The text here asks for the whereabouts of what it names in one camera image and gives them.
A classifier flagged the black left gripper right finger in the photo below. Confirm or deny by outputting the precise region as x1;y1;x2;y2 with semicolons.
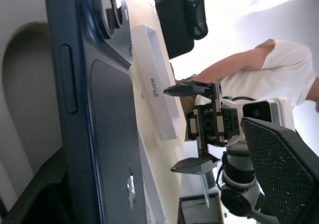
241;116;319;224

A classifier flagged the dark blue smartphone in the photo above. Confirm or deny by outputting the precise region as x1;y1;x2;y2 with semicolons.
44;0;152;224

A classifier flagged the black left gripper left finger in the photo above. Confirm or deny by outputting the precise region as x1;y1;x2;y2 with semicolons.
0;146;75;224

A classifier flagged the person's bare hand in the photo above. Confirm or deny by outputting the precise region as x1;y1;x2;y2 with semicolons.
174;73;200;85

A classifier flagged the white phone box brown inside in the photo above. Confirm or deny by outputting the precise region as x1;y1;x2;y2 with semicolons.
130;24;180;141

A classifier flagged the black office chair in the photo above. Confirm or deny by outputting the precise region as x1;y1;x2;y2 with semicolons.
152;0;209;60

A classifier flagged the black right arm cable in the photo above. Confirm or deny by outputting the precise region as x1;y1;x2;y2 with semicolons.
215;156;226;191

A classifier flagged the person in white shirt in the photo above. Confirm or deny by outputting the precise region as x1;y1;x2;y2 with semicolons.
220;38;319;115

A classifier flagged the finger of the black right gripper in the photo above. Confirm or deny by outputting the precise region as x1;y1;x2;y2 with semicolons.
163;81;212;98
170;156;222;176

